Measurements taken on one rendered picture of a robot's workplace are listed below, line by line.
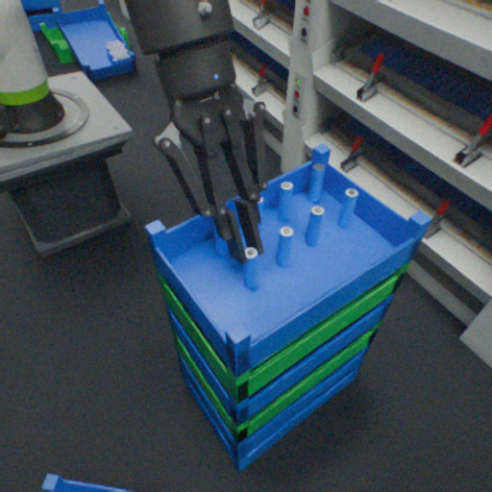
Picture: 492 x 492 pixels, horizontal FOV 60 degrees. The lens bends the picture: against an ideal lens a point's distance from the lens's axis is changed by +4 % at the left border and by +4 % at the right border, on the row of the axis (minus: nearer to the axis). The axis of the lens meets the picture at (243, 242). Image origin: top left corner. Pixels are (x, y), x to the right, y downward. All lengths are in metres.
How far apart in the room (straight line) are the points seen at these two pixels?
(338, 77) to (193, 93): 0.70
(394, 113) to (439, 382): 0.57
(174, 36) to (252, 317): 0.32
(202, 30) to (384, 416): 0.77
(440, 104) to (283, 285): 0.55
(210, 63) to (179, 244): 0.26
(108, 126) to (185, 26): 0.67
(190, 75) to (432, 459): 0.79
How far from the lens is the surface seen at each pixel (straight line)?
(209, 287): 0.55
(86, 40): 2.07
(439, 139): 0.93
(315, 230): 0.58
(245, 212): 0.49
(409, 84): 1.01
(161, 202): 1.28
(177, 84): 0.42
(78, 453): 0.94
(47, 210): 1.14
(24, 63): 1.03
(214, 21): 0.42
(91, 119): 1.09
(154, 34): 0.42
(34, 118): 1.07
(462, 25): 0.86
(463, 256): 1.00
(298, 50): 1.15
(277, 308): 0.54
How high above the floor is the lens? 0.86
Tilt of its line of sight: 49 degrees down
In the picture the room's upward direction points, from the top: straight up
